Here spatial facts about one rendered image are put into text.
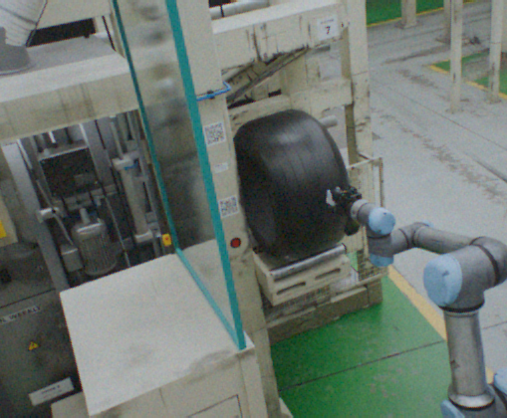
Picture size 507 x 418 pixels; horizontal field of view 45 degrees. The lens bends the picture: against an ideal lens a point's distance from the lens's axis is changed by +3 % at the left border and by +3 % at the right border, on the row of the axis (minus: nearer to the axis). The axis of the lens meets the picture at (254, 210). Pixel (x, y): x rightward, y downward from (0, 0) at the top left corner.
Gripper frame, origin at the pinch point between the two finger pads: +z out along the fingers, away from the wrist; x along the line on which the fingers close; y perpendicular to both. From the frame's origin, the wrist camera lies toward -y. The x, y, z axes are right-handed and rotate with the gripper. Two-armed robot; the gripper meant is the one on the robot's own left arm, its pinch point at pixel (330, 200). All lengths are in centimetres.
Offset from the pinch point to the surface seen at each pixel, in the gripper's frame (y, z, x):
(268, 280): -28.8, 13.7, 24.7
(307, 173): 11.0, 3.8, 5.4
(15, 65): 65, 41, 86
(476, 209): -105, 144, -179
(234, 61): 50, 42, 10
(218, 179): 13.7, 19.8, 33.1
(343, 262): -34.5, 16.2, -8.8
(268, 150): 20.6, 12.9, 14.6
